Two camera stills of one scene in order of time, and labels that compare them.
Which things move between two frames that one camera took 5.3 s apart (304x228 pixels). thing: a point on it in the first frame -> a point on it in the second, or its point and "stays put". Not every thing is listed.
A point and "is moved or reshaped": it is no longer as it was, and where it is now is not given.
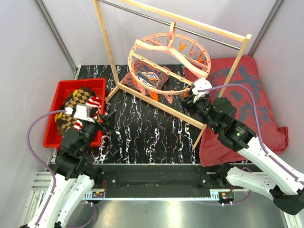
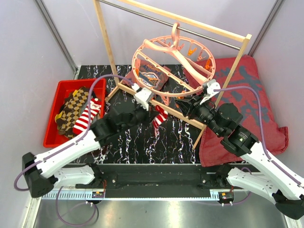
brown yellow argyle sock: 78,97 stays put
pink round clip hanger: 170,48 is moved or reshaped
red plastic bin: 52,137 stays put
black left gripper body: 89,129 -> 142,116
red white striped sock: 93,102 stays put
